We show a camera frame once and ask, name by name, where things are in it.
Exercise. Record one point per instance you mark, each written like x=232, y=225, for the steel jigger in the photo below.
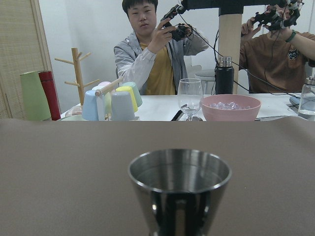
x=179, y=190

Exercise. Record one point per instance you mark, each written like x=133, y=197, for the green plastic cup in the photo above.
x=135, y=91

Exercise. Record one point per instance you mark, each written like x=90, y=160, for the grey plastic cup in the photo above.
x=122, y=106

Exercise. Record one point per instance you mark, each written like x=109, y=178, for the blue plastic cup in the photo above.
x=89, y=110

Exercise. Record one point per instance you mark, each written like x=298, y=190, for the wooden cup tree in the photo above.
x=77, y=57

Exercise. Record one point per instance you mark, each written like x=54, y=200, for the wine glass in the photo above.
x=189, y=94

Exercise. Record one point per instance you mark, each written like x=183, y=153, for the person in grey jacket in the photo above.
x=149, y=56

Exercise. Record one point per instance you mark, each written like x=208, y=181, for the pink bowl with ice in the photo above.
x=230, y=107

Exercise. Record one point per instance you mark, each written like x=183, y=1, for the black water bottle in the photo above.
x=224, y=76

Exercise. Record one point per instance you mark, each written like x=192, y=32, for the red bottle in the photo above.
x=47, y=81

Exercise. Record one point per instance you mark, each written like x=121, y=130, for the green bottle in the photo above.
x=34, y=98

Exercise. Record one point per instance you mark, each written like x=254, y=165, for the person in brown shirt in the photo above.
x=275, y=61

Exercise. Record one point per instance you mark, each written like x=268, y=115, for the small glass bottle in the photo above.
x=306, y=107

